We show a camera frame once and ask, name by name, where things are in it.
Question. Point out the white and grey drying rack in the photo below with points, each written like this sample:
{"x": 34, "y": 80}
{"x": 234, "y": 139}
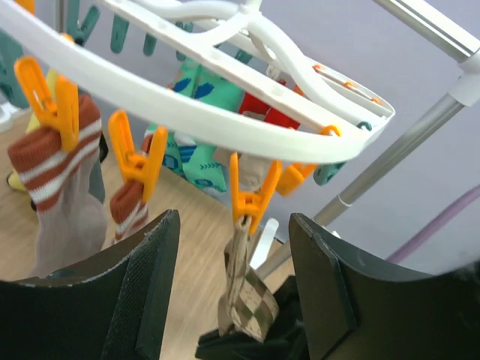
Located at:
{"x": 427, "y": 156}

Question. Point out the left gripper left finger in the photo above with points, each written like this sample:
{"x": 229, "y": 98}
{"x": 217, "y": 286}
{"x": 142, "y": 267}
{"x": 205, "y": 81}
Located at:
{"x": 112, "y": 305}

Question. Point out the teal patterned sock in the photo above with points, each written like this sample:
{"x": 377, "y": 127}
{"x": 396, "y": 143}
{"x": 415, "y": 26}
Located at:
{"x": 190, "y": 154}

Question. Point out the grey sock rust striped cuff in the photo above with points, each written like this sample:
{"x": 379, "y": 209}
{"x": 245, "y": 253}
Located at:
{"x": 72, "y": 222}

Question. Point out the red sock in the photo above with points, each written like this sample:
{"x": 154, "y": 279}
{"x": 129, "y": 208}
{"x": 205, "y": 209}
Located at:
{"x": 255, "y": 108}

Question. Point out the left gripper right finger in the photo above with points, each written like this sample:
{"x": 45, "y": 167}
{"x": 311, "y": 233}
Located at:
{"x": 358, "y": 306}

